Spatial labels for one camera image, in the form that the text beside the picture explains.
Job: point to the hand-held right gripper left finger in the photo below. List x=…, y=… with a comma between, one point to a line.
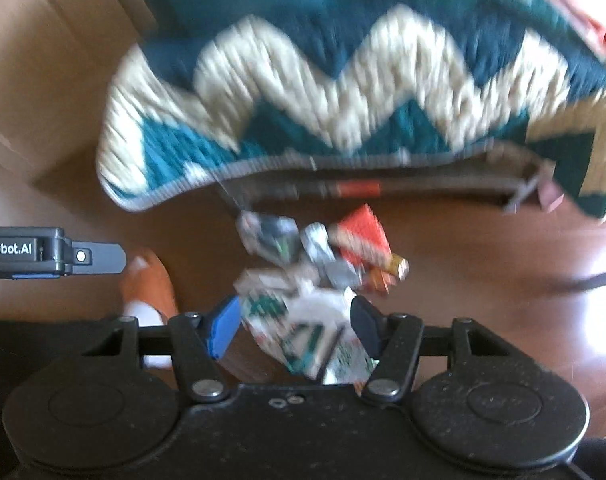
x=225, y=330

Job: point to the white green printed wrapper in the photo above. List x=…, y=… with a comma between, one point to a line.
x=308, y=340

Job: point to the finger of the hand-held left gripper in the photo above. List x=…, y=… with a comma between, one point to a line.
x=103, y=258

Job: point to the teal white zigzag blanket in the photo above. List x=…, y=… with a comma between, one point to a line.
x=283, y=75

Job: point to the orange slipper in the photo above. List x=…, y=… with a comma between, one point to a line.
x=150, y=280

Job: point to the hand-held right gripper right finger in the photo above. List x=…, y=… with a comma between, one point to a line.
x=365, y=327

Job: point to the pile of wrappers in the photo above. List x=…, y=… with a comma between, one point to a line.
x=328, y=250

